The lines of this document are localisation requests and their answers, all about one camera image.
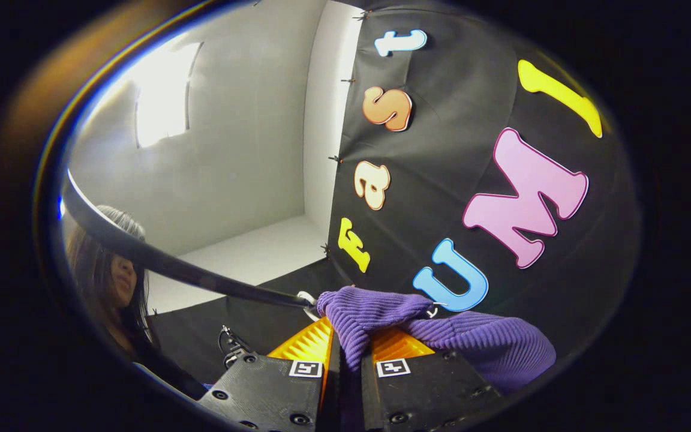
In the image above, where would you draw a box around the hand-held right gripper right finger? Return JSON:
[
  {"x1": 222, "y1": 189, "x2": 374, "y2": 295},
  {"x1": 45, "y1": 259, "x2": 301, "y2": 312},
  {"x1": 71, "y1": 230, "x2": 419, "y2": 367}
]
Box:
[{"x1": 359, "y1": 326, "x2": 506, "y2": 432}]

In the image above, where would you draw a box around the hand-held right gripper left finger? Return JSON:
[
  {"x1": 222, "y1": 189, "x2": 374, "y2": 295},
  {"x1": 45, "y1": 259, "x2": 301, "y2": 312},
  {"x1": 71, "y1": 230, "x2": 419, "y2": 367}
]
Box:
[{"x1": 196, "y1": 316, "x2": 342, "y2": 432}]

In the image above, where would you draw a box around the large white clothes hanger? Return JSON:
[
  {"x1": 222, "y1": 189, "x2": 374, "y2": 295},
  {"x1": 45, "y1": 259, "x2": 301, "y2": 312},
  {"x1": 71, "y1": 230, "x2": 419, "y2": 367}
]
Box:
[{"x1": 296, "y1": 290, "x2": 440, "y2": 323}]

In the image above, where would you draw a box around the purple knitted cardigan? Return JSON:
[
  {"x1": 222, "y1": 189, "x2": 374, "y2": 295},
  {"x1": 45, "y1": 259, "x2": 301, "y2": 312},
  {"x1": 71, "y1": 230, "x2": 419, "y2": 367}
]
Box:
[{"x1": 317, "y1": 286, "x2": 557, "y2": 432}]

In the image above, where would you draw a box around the person's dark torso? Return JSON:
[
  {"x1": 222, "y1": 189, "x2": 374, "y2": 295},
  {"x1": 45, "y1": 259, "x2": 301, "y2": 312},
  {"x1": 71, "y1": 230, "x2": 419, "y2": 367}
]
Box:
[{"x1": 106, "y1": 324, "x2": 208, "y2": 401}]

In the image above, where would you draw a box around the row of black backdrop clips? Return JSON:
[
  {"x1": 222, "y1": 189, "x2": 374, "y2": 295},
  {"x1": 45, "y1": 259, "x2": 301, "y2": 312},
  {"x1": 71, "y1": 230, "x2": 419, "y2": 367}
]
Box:
[{"x1": 320, "y1": 9, "x2": 370, "y2": 256}]

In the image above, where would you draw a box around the black backdrop cloth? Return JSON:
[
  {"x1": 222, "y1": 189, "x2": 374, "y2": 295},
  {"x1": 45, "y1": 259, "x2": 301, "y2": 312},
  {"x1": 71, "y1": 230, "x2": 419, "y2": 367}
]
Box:
[{"x1": 148, "y1": 0, "x2": 643, "y2": 397}]

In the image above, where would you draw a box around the person's head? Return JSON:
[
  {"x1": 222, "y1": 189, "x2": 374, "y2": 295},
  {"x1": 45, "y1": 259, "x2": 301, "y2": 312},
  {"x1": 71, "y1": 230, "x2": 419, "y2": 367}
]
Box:
[{"x1": 64, "y1": 205, "x2": 157, "y2": 361}]

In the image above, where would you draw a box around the large ceiling light panel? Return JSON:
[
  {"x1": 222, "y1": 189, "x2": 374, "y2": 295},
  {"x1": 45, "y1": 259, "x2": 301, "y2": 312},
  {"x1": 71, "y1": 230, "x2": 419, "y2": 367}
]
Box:
[{"x1": 134, "y1": 41, "x2": 203, "y2": 149}]

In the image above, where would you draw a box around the black clothes rail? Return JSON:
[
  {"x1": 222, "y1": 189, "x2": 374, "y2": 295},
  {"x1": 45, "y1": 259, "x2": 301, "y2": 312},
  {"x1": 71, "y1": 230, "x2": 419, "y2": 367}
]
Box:
[{"x1": 61, "y1": 170, "x2": 316, "y2": 310}]

